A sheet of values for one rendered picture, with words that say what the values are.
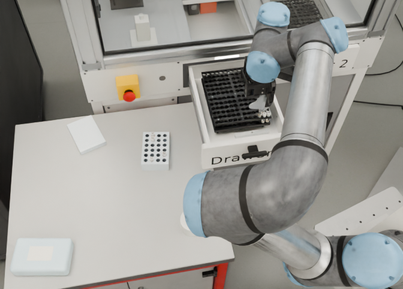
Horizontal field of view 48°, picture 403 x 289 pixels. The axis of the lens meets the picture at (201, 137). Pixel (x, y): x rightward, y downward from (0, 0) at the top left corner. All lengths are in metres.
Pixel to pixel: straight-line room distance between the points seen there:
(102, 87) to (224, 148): 0.48
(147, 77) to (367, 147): 1.45
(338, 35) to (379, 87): 1.95
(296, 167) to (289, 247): 0.27
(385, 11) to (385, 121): 1.22
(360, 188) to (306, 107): 1.63
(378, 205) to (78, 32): 1.02
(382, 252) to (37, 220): 0.92
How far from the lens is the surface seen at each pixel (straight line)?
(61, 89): 2.75
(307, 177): 0.72
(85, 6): 1.30
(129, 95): 1.44
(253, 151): 1.28
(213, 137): 1.39
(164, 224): 1.32
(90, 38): 1.37
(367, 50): 1.69
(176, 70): 1.48
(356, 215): 1.42
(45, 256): 1.29
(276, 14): 1.08
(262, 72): 1.01
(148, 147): 1.42
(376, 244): 1.05
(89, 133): 1.51
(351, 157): 2.50
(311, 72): 0.87
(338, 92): 1.83
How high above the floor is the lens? 1.96
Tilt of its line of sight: 54 degrees down
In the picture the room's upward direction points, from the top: 2 degrees clockwise
